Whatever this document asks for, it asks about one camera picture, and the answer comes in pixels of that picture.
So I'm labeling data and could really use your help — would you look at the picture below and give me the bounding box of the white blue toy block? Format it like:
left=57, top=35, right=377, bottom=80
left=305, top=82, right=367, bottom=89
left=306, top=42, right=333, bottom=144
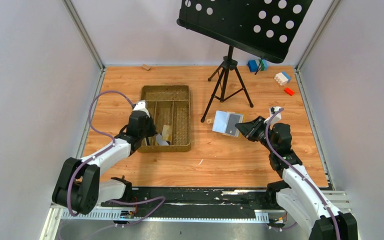
left=274, top=71, right=292, bottom=86

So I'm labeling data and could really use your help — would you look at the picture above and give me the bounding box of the blue green toy block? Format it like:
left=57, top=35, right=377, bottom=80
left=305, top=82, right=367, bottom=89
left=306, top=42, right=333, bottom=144
left=247, top=59, right=269, bottom=73

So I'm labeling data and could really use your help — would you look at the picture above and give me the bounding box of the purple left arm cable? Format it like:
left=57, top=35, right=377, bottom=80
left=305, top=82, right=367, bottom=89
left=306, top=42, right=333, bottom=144
left=55, top=90, right=166, bottom=240

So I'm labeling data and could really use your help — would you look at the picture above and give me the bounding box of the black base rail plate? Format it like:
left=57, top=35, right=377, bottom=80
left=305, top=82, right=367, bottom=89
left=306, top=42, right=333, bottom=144
left=100, top=186, right=299, bottom=220

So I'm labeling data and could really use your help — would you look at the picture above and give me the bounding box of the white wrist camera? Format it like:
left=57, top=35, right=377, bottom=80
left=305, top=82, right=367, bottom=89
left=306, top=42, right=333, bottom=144
left=133, top=100, right=151, bottom=117
left=267, top=106, right=283, bottom=125

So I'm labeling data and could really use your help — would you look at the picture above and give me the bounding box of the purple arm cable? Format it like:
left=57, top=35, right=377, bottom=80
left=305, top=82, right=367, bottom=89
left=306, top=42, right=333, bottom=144
left=264, top=108, right=342, bottom=240
left=55, top=90, right=166, bottom=240

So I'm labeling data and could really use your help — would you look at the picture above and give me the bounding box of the beige illustrated card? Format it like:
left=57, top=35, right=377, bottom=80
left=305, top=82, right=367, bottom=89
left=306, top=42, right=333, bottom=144
left=161, top=125, right=173, bottom=142

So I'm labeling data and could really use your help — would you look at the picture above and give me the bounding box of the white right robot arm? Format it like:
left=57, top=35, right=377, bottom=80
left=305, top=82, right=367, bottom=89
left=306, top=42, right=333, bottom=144
left=235, top=116, right=359, bottom=240

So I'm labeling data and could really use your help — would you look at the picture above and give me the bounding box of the woven straw divided tray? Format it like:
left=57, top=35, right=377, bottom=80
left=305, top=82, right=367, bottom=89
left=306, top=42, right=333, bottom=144
left=138, top=85, right=192, bottom=153

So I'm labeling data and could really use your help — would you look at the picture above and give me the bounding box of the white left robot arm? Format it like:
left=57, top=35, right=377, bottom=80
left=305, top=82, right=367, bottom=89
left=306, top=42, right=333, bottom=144
left=51, top=110, right=157, bottom=216

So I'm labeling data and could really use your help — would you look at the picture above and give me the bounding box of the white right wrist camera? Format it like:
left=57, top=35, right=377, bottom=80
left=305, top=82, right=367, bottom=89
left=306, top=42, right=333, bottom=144
left=267, top=106, right=283, bottom=125

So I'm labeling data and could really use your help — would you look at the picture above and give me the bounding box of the black music stand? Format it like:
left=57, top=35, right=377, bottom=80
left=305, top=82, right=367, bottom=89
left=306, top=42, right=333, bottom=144
left=176, top=0, right=312, bottom=122

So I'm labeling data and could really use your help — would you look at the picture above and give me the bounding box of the dark grey card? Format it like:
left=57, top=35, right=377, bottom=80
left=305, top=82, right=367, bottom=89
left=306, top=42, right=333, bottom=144
left=224, top=112, right=244, bottom=137

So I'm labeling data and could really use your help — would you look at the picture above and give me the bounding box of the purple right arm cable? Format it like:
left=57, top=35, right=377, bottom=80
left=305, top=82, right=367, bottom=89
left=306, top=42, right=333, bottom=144
left=264, top=108, right=342, bottom=240

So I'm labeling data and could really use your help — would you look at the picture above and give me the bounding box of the red toy block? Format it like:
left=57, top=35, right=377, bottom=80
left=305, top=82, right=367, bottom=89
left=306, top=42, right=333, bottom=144
left=284, top=87, right=295, bottom=96

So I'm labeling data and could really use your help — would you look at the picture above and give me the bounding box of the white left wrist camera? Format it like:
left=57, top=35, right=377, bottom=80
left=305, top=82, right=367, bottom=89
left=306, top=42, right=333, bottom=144
left=133, top=100, right=151, bottom=117

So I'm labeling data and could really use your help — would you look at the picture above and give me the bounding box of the yellow leather card holder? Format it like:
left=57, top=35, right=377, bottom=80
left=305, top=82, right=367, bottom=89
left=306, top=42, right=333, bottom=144
left=212, top=110, right=236, bottom=136

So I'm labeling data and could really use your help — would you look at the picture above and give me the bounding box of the small wooden block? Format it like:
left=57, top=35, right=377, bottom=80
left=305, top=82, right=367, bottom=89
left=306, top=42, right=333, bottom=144
left=141, top=64, right=152, bottom=71

